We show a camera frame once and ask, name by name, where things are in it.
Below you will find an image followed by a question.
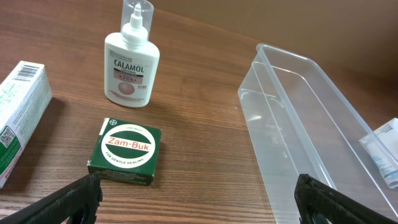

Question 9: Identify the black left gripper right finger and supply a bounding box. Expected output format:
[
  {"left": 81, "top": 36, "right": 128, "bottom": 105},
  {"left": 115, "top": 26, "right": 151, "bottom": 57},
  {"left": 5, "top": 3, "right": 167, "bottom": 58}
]
[{"left": 294, "top": 174, "right": 397, "bottom": 224}]

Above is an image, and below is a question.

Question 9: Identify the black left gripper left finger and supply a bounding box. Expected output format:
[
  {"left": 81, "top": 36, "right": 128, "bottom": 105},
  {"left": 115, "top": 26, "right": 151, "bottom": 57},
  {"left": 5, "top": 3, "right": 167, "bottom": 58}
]
[{"left": 1, "top": 174, "right": 103, "bottom": 224}]

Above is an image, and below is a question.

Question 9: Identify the green Zam-Buk ointment box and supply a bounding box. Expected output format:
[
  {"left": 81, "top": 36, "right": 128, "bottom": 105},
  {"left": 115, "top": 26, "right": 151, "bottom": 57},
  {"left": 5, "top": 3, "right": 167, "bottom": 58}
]
[{"left": 87, "top": 118, "right": 162, "bottom": 186}]

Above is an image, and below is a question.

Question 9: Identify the clear plastic container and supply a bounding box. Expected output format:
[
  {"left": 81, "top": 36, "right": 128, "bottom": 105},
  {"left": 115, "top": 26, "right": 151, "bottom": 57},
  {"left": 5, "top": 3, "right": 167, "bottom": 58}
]
[{"left": 238, "top": 44, "right": 397, "bottom": 223}]

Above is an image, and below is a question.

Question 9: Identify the white blue medicine box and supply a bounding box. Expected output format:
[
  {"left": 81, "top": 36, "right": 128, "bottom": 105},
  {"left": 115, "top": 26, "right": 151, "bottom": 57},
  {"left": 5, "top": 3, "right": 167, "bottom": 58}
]
[{"left": 359, "top": 118, "right": 397, "bottom": 190}]

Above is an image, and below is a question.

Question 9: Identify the white green medicine carton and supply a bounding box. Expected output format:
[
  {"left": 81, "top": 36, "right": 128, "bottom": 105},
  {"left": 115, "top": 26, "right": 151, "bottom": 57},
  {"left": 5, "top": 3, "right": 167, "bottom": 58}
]
[{"left": 1, "top": 61, "right": 53, "bottom": 187}]

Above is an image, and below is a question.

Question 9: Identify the white Calamol lotion bottle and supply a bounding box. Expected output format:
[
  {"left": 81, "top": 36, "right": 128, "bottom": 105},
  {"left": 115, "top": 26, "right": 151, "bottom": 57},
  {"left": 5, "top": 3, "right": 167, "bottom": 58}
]
[{"left": 104, "top": 1, "right": 160, "bottom": 108}]

